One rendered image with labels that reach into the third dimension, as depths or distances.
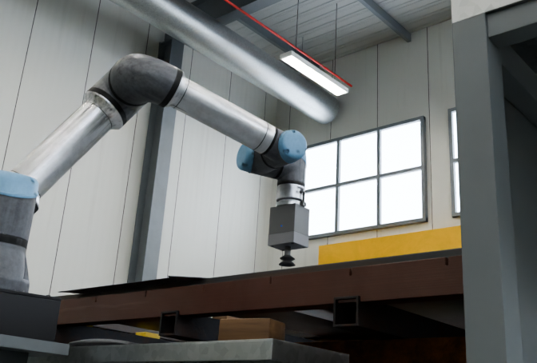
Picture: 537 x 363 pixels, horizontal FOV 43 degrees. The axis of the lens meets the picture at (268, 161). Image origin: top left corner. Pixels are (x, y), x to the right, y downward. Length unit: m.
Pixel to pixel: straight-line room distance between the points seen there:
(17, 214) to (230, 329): 0.46
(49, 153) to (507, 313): 1.11
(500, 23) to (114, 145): 10.06
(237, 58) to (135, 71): 9.22
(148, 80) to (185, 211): 9.95
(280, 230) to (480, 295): 1.10
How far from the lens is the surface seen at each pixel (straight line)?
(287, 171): 1.80
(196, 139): 11.94
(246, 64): 10.89
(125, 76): 1.57
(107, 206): 10.46
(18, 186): 1.39
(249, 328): 1.20
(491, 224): 0.73
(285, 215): 1.77
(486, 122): 0.77
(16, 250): 1.38
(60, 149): 1.58
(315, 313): 1.71
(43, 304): 1.37
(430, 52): 12.22
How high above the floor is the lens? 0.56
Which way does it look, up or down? 21 degrees up
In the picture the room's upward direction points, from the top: 4 degrees clockwise
